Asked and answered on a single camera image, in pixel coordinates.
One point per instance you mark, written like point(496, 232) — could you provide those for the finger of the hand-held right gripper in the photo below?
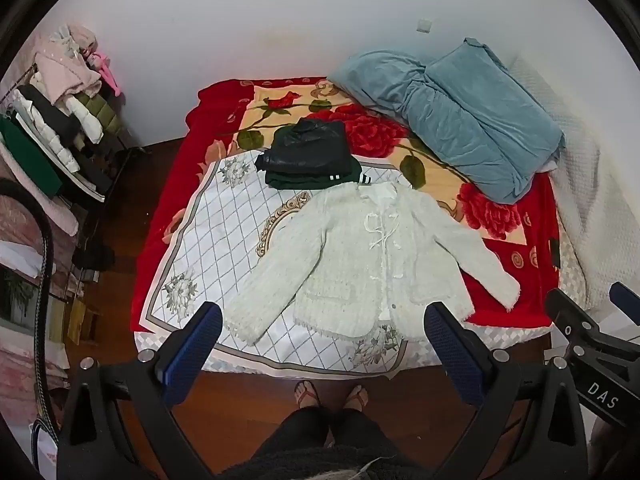
point(627, 302)
point(575, 327)

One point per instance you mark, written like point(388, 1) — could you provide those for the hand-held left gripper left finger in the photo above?
point(192, 345)

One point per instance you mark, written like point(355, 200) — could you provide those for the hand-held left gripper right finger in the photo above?
point(452, 347)

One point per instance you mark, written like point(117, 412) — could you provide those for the white knit jacket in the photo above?
point(340, 260)

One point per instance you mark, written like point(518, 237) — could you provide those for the pile of folded clothes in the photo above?
point(50, 110)

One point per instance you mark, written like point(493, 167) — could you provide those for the person's right foot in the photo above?
point(357, 397)

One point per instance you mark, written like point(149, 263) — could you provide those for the person's foot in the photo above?
point(306, 394)
point(357, 397)

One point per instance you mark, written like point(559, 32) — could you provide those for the person's left foot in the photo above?
point(306, 394)

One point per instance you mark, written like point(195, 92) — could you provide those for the white diamond-patterned sheet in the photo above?
point(235, 220)

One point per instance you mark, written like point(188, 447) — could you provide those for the white textured bedspread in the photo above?
point(580, 170)

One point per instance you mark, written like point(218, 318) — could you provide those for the person's black clothing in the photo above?
point(320, 440)

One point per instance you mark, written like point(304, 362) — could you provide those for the window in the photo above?
point(15, 295)

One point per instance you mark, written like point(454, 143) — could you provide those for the folded dark green sweater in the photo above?
point(295, 181)

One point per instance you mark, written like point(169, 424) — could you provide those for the pink patterned curtain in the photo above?
point(20, 225)

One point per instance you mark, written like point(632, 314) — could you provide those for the red floral blanket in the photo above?
point(380, 130)

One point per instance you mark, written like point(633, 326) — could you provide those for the folded black leather jacket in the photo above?
point(305, 145)

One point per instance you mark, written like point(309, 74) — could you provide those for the blue quilt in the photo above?
point(465, 110)

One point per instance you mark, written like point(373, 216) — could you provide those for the white wall switch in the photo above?
point(424, 26)

